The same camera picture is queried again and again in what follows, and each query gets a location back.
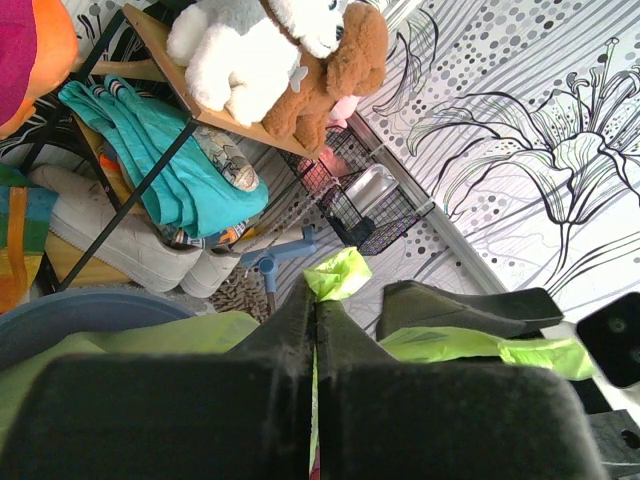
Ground silver foil bag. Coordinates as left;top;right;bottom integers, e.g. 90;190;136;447
331;164;399;216

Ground pink plush toy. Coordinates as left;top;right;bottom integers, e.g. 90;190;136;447
327;95;360;128

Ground black wire basket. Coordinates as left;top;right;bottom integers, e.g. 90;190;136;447
281;127;434;256

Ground magenta fabric bag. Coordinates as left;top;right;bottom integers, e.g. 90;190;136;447
1;0;37;137

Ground right white sneaker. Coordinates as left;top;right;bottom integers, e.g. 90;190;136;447
179;249;241;299

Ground white sneaker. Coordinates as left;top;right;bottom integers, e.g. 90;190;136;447
179;249;241;299
28;165;202;292

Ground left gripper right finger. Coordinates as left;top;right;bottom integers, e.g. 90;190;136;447
316;301;608;479

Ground orange plush toy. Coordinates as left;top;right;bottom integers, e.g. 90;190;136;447
1;0;78;139

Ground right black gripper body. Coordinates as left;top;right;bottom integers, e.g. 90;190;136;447
376;280;564;340

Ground wooden metal shelf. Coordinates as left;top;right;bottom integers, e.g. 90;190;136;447
21;4;318;293

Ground green plastic trash bag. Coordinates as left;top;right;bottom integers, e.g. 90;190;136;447
0;245;599;480

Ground rainbow striped cloth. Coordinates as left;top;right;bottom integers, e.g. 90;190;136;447
0;165;57;313

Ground brown teddy bear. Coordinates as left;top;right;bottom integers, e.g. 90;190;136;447
262;1;389;152

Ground white plush dog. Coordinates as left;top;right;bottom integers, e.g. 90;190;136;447
166;0;349;127

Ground grey patterned plush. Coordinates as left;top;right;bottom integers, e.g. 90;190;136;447
192;126;260;192

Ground blue trash bin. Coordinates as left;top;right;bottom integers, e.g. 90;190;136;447
1;288;195;370

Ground left white sneaker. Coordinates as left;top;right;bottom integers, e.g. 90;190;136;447
28;165;202;292

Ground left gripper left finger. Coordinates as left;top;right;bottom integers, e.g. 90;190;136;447
1;281;314;479

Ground teal folded cloth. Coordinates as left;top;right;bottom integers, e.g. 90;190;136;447
57;74;270;239

